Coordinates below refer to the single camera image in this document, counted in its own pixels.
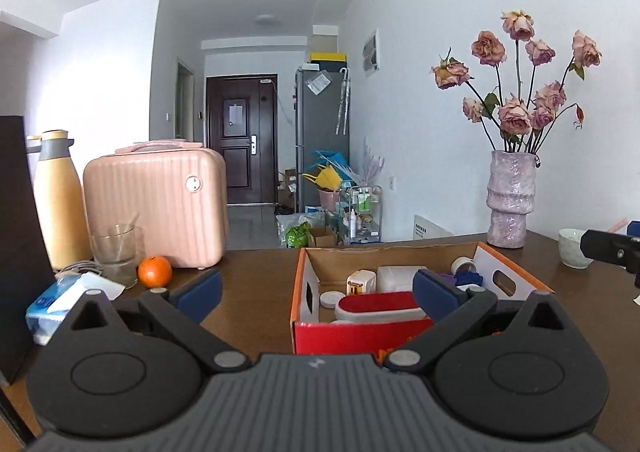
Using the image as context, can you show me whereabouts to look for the pale green cup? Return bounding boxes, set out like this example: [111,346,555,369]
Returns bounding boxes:
[558,228,595,269]

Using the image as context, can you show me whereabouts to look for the blue tissue pack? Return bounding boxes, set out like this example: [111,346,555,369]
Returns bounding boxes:
[24,271,126,346]

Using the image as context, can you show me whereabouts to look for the small yellow label bottle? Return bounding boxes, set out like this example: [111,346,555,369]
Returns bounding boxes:
[346,270,377,296]

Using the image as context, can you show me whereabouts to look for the dried pink roses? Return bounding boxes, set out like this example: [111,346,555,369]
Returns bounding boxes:
[430,8,604,156]

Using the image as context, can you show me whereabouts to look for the red cardboard box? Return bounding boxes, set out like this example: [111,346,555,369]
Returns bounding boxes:
[289,240,555,357]

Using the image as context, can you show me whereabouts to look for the clear folded umbrella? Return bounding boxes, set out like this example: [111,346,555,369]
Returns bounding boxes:
[335,66,351,136]

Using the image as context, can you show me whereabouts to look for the paper sheet on refrigerator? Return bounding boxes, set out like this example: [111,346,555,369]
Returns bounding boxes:
[305,71,332,95]

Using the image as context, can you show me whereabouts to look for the white leaning board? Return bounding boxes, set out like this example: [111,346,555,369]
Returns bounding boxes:
[413,214,454,241]

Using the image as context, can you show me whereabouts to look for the purple dried plants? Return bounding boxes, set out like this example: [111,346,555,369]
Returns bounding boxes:
[362,138,386,186]

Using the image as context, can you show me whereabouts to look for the yellow thermos bottle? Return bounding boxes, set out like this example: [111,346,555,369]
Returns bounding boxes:
[27,130,94,271]

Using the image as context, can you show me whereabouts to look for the pink hard-shell suitcase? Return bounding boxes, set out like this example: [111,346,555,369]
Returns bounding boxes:
[82,139,230,271]

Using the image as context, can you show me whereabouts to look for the clear drinking glass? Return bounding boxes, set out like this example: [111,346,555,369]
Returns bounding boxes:
[89,224,146,289]

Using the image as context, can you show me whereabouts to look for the dark brown door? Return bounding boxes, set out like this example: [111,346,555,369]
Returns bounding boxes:
[205,74,279,207]

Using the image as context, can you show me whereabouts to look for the grey refrigerator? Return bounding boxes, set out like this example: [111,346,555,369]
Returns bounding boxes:
[294,64,351,213]

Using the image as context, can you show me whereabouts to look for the blue plastic item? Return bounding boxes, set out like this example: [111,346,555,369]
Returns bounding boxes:
[309,149,350,173]

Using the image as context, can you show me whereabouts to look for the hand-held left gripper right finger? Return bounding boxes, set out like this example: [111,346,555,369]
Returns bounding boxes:
[383,268,572,375]

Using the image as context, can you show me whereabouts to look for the orange fruit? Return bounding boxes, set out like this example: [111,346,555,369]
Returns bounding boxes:
[137,255,174,289]

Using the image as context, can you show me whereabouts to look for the green plastic bag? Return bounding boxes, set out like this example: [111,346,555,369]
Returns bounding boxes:
[284,223,312,249]

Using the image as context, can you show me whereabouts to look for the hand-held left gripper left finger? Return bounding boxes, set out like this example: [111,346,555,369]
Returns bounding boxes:
[67,268,252,375]

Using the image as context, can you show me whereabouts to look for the translucent plastic container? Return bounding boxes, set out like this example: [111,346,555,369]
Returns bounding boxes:
[376,265,429,293]

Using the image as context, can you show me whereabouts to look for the clear storage cart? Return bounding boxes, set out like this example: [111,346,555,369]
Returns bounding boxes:
[337,185,384,245]

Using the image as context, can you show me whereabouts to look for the pale purple vase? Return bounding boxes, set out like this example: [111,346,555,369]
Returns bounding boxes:
[486,150,538,249]

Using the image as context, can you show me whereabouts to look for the small cardboard box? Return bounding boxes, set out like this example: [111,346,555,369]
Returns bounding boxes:
[307,226,339,248]

